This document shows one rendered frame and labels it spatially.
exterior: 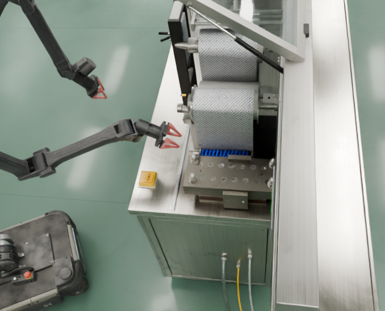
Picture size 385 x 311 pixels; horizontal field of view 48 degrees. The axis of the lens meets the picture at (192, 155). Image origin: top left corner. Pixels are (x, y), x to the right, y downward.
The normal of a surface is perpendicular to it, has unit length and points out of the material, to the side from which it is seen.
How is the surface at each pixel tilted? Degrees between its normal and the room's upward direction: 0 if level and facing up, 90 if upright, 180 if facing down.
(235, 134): 90
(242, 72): 92
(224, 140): 90
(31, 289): 0
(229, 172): 0
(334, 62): 0
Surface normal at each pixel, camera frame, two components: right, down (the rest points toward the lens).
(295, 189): -0.11, -0.58
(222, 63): -0.14, 0.83
